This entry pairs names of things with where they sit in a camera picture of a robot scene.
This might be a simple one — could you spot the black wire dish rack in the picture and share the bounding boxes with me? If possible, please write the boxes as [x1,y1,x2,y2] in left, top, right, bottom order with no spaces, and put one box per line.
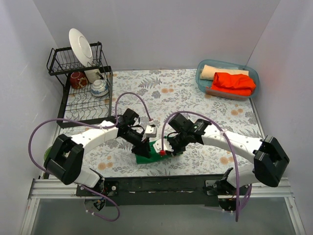
[46,42,113,124]

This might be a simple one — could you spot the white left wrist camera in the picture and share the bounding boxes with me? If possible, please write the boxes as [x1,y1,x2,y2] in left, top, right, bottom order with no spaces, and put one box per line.
[142,125,157,141]

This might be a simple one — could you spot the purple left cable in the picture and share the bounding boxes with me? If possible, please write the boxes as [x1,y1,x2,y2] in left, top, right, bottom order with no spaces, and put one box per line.
[28,92,155,221]

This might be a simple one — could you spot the clear blue plastic bin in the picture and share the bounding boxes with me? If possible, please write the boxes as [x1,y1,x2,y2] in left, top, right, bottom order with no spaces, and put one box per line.
[196,59,260,101]

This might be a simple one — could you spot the white plate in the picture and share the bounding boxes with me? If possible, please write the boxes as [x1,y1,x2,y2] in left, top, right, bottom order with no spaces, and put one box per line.
[68,28,93,67]

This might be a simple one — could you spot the orange rolled t shirt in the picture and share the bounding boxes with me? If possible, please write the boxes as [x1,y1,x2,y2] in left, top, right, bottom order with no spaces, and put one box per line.
[211,72,256,96]

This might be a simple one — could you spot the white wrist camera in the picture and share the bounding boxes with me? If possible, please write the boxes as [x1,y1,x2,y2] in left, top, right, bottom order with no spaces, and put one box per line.
[142,125,157,141]
[153,138,174,156]

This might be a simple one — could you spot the green t shirt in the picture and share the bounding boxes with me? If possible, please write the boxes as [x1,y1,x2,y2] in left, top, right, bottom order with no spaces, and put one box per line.
[135,140,181,164]

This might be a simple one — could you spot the green floral mug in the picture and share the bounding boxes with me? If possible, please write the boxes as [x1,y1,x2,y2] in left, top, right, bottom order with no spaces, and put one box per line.
[44,146,52,161]

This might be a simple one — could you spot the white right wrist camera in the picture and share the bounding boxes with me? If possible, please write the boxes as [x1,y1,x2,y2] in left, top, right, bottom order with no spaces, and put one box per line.
[153,138,174,156]

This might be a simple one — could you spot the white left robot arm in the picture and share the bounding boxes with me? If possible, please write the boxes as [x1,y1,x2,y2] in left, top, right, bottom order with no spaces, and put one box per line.
[44,108,151,196]

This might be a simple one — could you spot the beige rolled t shirt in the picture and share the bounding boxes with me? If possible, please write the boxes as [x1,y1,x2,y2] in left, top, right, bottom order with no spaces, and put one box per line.
[200,65,249,80]

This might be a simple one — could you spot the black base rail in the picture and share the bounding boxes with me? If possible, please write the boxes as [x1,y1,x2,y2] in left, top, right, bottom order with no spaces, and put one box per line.
[75,174,250,208]

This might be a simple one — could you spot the red floral bowl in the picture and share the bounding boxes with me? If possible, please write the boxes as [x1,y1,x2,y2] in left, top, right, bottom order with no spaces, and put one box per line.
[69,71,89,89]

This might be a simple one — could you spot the white cup in rack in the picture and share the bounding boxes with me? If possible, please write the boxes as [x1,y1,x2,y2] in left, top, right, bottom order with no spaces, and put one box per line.
[84,66,105,84]

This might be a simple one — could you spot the white blue teapot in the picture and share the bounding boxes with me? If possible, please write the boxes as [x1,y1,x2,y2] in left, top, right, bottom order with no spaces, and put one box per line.
[90,79,109,97]

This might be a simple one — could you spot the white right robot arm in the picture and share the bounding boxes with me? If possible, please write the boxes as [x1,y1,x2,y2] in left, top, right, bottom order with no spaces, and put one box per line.
[168,114,290,195]

